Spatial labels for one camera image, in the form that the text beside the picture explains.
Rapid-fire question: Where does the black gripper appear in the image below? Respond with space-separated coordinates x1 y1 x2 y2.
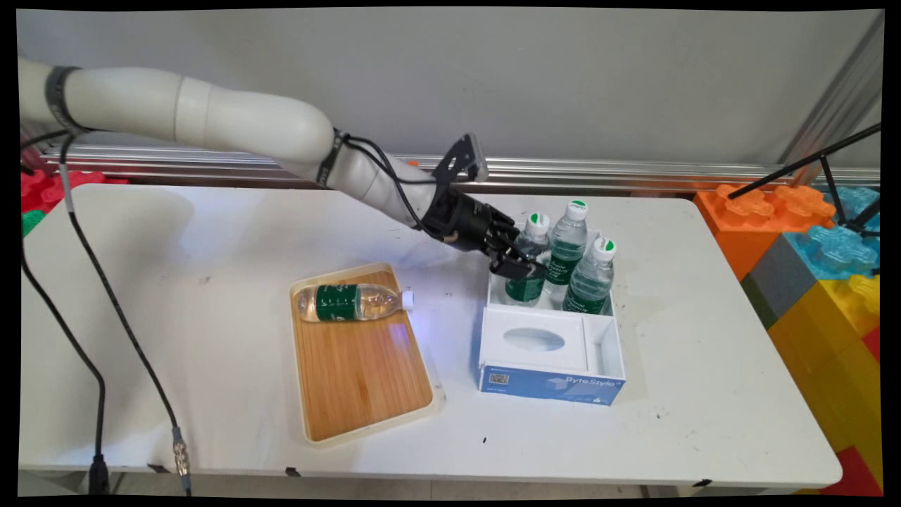
424 189 547 281

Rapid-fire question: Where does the water bottle green-dot cap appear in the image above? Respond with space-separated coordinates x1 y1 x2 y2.
504 212 552 308
562 236 618 315
546 200 590 289

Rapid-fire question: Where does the white blue cardboard box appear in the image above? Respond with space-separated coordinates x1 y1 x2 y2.
477 227 627 407

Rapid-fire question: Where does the water bottle white cap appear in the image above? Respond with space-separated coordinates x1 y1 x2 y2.
297 282 415 323

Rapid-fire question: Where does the bamboo wooden tray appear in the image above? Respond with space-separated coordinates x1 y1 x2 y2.
289 263 447 449

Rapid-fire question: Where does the big orange toy block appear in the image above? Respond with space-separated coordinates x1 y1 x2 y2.
693 184 837 282

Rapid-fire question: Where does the big grey toy block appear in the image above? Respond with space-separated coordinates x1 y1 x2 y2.
741 234 819 330

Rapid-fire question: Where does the black tripod stand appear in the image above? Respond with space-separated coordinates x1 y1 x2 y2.
727 125 882 237

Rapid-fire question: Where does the big light blue block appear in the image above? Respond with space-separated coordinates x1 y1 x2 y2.
783 225 881 282
820 187 881 230

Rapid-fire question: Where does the big yellow toy block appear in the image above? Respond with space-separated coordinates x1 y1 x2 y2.
767 275 883 487

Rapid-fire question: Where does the big red toy block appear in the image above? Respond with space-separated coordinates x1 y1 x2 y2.
820 446 883 497

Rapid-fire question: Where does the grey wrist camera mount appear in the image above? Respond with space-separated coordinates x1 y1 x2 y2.
431 133 489 186

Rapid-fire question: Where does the aluminium frame rail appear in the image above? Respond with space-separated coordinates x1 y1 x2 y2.
39 144 881 195

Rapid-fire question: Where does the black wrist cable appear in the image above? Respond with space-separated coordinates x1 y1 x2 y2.
336 132 441 233

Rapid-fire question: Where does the grey cable with connector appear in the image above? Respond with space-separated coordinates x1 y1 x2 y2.
58 132 194 496

